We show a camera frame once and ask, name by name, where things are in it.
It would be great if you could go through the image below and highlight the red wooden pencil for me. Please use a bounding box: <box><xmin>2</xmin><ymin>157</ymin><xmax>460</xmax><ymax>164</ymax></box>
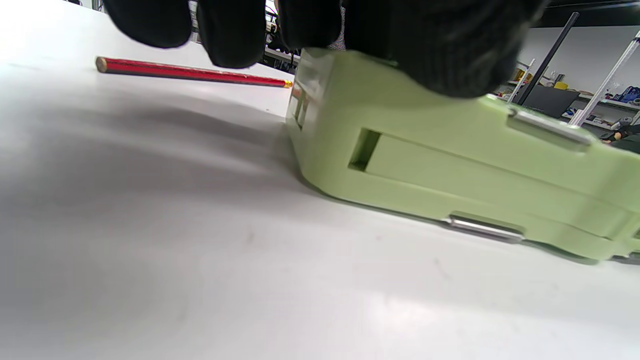
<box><xmin>95</xmin><ymin>56</ymin><xmax>294</xmax><ymax>89</ymax></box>

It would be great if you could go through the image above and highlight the green multifunction pencil case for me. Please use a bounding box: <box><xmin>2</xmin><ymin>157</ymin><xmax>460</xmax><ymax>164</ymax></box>
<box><xmin>285</xmin><ymin>47</ymin><xmax>640</xmax><ymax>263</ymax></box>

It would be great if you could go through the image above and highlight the person's left hand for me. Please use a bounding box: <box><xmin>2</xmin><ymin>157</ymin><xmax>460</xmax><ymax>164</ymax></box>
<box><xmin>102</xmin><ymin>0</ymin><xmax>548</xmax><ymax>98</ymax></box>

